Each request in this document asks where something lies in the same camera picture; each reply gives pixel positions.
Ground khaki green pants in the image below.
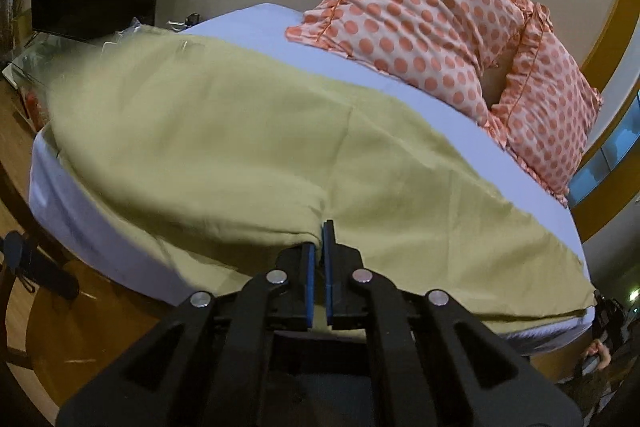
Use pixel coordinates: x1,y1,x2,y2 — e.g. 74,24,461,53
47,32,593,332

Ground dark wooden chair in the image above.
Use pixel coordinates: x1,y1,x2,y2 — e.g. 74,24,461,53
0,156,82,373

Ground white bed mattress sheet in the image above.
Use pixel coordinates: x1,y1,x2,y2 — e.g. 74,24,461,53
28,2,598,342

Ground small orange polka-dot pillow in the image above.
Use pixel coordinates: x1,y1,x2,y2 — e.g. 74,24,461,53
490,0,603,206

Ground large orange polka-dot pillow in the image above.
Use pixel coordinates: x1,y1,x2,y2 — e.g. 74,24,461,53
285,0,525,129

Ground glass bedside table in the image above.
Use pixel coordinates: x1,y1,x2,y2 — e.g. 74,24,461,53
1,18,149,133

